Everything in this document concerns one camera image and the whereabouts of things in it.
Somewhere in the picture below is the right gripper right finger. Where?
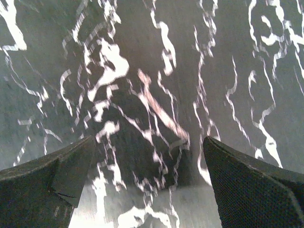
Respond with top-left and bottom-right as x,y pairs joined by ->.
203,136 -> 304,228

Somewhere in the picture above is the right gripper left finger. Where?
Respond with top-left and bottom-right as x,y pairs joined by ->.
0,136 -> 95,228

